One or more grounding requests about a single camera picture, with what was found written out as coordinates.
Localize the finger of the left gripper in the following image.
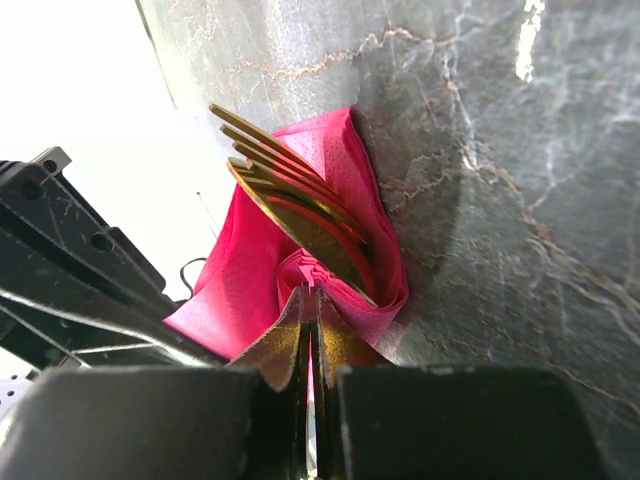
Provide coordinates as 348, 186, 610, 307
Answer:
1, 147, 225, 368

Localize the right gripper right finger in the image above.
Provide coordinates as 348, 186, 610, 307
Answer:
312, 289, 607, 479

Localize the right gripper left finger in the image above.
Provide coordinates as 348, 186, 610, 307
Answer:
1, 287, 309, 479

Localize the pink paper napkin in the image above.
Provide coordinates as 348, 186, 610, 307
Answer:
165, 107, 410, 359

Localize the gold spoon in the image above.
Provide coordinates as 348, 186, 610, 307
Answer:
227, 157, 379, 306

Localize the gold fork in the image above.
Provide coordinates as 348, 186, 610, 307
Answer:
208, 103, 372, 252

